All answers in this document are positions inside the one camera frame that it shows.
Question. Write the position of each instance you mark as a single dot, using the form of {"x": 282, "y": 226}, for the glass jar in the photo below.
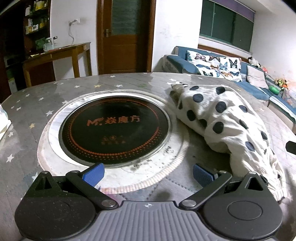
{"x": 48, "y": 45}

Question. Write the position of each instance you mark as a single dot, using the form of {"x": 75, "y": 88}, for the butterfly print pillow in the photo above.
{"x": 215, "y": 64}

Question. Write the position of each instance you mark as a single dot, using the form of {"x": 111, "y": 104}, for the dark wooden shelf cabinet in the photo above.
{"x": 13, "y": 34}

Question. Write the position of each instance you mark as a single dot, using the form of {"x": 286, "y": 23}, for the green ball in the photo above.
{"x": 274, "y": 90}

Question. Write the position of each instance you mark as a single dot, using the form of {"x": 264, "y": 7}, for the white wall socket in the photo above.
{"x": 75, "y": 22}

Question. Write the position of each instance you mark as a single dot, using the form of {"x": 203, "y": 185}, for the black and white plush toy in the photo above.
{"x": 253, "y": 61}

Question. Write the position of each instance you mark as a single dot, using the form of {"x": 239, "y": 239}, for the dark green window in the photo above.
{"x": 224, "y": 23}

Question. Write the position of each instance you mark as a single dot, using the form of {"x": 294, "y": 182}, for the grey pillow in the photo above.
{"x": 256, "y": 76}

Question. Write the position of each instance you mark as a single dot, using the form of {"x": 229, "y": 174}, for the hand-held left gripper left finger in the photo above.
{"x": 93, "y": 173}

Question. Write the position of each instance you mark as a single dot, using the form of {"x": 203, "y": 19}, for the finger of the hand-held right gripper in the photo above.
{"x": 291, "y": 146}

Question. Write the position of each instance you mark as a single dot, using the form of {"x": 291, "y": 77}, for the round black induction cooktop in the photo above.
{"x": 115, "y": 129}

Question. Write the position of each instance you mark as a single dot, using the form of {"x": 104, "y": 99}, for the white polka dot garment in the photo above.
{"x": 226, "y": 125}

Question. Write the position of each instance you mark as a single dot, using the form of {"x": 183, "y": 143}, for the wooden side table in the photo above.
{"x": 57, "y": 52}

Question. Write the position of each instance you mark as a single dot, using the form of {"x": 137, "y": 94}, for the yellow orange toy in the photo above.
{"x": 281, "y": 83}

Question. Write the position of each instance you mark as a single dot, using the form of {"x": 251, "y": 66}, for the brown wooden door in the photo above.
{"x": 124, "y": 53}

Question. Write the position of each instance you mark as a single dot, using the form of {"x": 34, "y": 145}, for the grey star-printed tablecloth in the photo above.
{"x": 34, "y": 143}

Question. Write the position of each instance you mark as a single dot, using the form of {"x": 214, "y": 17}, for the blue sofa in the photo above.
{"x": 254, "y": 89}

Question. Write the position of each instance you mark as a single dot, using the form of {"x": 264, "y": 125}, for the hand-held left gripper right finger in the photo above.
{"x": 203, "y": 173}

